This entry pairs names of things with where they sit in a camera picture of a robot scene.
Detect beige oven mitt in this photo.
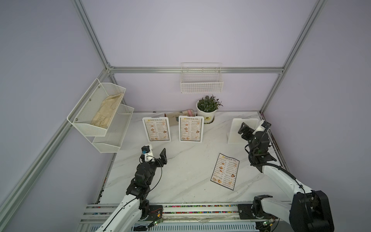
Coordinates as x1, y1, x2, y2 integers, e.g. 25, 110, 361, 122
164, 111, 180, 127

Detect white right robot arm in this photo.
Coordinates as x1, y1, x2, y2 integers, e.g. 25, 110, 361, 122
238, 120, 335, 232

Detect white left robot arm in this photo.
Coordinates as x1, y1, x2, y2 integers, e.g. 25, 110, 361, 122
97, 145, 167, 232

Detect aluminium frame profiles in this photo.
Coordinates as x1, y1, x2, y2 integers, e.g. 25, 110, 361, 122
1, 1, 327, 231

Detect potted green plant white pot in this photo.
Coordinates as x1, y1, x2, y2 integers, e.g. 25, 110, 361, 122
196, 95, 223, 124

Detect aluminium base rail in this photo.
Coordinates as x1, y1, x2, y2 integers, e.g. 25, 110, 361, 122
76, 200, 327, 232

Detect purple silicone spatula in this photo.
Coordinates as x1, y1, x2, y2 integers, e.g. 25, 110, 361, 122
180, 109, 195, 117

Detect dim sum menu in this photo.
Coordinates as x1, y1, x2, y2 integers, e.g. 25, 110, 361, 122
210, 153, 240, 190
144, 118, 169, 142
180, 117, 203, 141

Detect white acrylic menu holder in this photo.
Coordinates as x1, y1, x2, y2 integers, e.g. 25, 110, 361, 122
227, 118, 260, 145
178, 115, 205, 143
141, 116, 172, 143

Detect beige cloth in shelf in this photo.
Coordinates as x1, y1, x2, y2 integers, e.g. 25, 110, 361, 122
91, 93, 124, 129

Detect white wire wall basket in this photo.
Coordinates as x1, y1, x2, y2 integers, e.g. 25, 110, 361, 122
180, 62, 224, 94

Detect white two-tier mesh shelf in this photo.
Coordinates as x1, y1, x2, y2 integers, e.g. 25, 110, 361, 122
67, 79, 134, 153

